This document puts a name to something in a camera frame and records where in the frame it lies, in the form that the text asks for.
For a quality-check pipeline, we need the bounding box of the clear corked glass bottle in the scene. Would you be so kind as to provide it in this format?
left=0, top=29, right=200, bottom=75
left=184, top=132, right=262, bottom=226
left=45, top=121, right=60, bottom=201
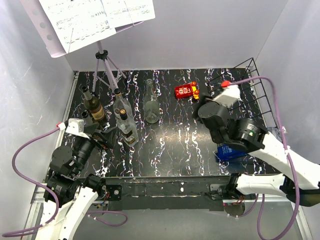
left=112, top=88, right=133, bottom=126

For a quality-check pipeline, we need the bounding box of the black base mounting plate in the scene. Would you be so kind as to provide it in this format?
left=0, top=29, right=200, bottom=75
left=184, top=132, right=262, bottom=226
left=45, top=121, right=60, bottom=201
left=105, top=176, right=230, bottom=211

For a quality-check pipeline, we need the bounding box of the white sheet music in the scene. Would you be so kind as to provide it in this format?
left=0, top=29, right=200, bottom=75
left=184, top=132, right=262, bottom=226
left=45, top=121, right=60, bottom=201
left=101, top=0, right=155, bottom=28
left=40, top=0, right=116, bottom=54

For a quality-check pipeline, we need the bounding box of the white sheet music right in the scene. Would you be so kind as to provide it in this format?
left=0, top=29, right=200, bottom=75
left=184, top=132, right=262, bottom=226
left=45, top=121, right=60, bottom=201
left=101, top=0, right=155, bottom=28

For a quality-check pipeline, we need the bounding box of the dark green wine bottle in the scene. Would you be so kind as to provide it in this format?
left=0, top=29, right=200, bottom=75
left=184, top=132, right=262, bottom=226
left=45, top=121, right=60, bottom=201
left=80, top=86, right=107, bottom=125

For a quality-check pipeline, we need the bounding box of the red yellow toy block car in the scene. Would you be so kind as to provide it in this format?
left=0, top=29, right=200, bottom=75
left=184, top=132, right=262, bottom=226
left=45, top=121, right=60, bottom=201
left=174, top=81, right=200, bottom=100

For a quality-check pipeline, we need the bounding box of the blue rectangular bottle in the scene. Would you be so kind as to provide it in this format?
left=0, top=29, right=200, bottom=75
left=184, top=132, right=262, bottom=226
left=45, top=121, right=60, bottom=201
left=216, top=144, right=247, bottom=162

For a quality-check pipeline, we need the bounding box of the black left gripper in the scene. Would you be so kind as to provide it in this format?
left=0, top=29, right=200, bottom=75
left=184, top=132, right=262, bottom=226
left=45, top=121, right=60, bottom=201
left=72, top=121, right=118, bottom=174

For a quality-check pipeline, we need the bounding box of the lilac music stand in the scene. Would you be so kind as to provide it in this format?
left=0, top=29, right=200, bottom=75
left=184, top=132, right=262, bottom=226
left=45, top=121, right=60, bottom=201
left=21, top=0, right=144, bottom=90

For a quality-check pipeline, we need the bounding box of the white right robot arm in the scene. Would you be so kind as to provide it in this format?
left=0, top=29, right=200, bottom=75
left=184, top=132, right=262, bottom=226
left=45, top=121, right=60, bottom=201
left=193, top=95, right=320, bottom=207

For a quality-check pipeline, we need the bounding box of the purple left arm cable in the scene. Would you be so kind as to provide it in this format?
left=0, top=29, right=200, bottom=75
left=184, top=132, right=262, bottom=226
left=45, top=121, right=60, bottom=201
left=2, top=123, right=128, bottom=238

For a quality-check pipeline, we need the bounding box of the black wire wine rack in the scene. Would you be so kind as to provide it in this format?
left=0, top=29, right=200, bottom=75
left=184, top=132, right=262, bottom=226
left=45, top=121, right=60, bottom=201
left=207, top=57, right=286, bottom=176

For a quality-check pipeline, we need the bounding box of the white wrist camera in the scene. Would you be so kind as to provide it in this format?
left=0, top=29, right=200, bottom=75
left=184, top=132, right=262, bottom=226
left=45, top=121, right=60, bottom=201
left=213, top=81, right=241, bottom=108
left=56, top=118, right=90, bottom=139

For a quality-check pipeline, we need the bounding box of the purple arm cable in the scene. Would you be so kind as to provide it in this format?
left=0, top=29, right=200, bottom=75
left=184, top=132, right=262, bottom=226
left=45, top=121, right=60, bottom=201
left=2, top=123, right=128, bottom=238
left=222, top=76, right=301, bottom=240

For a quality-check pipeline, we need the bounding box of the clear tall glass bottle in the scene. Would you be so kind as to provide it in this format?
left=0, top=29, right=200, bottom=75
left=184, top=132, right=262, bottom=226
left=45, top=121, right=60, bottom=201
left=143, top=79, right=160, bottom=124

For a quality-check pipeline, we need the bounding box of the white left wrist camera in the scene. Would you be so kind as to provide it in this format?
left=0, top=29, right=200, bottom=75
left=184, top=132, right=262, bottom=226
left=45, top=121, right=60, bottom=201
left=56, top=118, right=90, bottom=139

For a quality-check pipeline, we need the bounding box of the white sheet music left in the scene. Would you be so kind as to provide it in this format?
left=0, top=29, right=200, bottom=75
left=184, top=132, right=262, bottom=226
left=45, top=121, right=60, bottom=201
left=40, top=0, right=116, bottom=54

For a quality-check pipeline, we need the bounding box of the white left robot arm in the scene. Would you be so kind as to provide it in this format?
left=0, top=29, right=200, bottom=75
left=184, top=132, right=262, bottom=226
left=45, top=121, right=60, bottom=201
left=35, top=120, right=117, bottom=240

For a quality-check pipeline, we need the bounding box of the clear square liquor bottle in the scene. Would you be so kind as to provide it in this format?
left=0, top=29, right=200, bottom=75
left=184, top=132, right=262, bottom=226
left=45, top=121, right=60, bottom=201
left=117, top=108, right=139, bottom=147

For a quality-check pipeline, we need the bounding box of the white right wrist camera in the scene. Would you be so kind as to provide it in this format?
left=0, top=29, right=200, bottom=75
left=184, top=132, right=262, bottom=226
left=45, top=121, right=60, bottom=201
left=213, top=81, right=241, bottom=108

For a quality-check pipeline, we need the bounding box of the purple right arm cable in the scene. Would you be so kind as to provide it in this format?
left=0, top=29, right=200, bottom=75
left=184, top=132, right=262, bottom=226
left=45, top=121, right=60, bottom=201
left=222, top=76, right=301, bottom=240

